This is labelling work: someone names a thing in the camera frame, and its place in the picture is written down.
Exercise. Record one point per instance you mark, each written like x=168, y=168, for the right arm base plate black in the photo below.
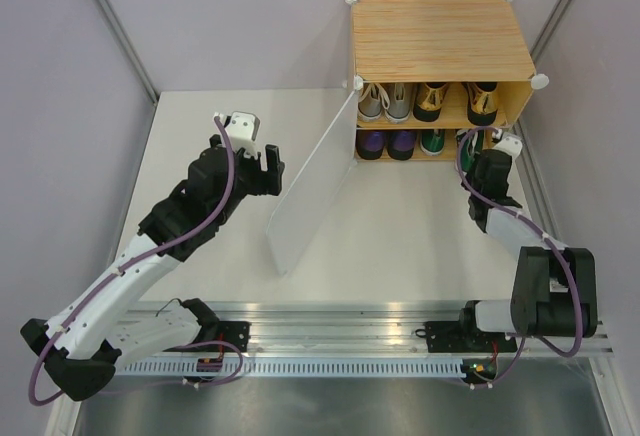
x=452, y=338

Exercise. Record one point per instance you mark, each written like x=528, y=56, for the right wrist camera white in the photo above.
x=507, y=142

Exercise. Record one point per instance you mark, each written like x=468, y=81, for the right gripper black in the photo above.
x=472, y=169

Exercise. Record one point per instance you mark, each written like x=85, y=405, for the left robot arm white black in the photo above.
x=83, y=346

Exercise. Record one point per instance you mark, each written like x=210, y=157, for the wooden shoe cabinet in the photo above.
x=455, y=41

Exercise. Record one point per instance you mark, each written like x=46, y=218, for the aluminium mounting rail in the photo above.
x=304, y=330

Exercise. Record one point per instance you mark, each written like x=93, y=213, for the green sneaker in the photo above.
x=432, y=141
x=469, y=144

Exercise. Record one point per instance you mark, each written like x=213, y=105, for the purple loafer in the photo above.
x=370, y=144
x=401, y=144

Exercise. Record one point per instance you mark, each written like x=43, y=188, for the white cabinet door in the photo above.
x=300, y=212

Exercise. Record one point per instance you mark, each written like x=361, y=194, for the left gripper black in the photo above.
x=266, y=182

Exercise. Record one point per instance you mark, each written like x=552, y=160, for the grey sneaker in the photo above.
x=373, y=102
x=400, y=97

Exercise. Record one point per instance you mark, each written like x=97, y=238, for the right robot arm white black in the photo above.
x=554, y=296

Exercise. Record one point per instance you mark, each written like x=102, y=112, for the white slotted cable duct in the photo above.
x=183, y=366

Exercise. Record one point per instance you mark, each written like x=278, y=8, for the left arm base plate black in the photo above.
x=236, y=333

